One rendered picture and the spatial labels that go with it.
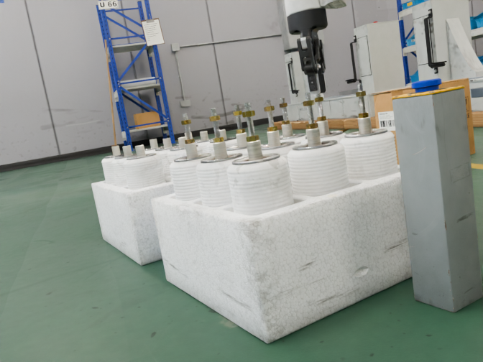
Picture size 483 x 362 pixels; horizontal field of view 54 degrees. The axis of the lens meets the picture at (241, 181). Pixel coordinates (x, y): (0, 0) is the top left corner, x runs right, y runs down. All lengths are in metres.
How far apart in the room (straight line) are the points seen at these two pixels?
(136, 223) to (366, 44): 3.12
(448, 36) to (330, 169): 2.76
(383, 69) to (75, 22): 4.38
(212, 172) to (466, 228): 0.40
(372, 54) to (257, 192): 3.36
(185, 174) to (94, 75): 6.06
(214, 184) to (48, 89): 6.18
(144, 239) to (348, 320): 0.59
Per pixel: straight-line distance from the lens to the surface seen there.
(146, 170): 1.19
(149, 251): 1.18
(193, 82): 7.10
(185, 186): 0.91
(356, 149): 0.84
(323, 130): 0.96
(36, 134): 6.91
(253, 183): 0.70
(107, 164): 1.43
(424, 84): 0.71
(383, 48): 4.06
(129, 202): 1.15
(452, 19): 3.52
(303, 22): 0.93
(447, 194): 0.71
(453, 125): 0.72
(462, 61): 3.40
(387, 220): 0.82
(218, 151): 0.83
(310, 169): 0.77
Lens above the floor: 0.34
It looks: 9 degrees down
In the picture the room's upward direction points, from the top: 9 degrees counter-clockwise
